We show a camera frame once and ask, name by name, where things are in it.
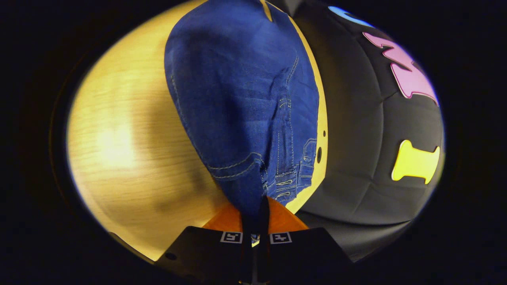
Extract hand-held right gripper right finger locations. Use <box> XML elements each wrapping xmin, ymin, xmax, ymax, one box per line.
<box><xmin>257</xmin><ymin>196</ymin><xmax>354</xmax><ymax>285</ymax></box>

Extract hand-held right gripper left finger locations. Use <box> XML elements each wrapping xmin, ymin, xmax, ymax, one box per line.
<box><xmin>156</xmin><ymin>203</ymin><xmax>255</xmax><ymax>285</ymax></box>

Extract blue jeans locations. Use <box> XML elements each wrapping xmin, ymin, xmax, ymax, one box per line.
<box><xmin>164</xmin><ymin>0</ymin><xmax>320</xmax><ymax>243</ymax></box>

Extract black backdrop cloth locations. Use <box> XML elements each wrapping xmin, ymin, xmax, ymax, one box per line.
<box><xmin>273</xmin><ymin>0</ymin><xmax>445</xmax><ymax>262</ymax></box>

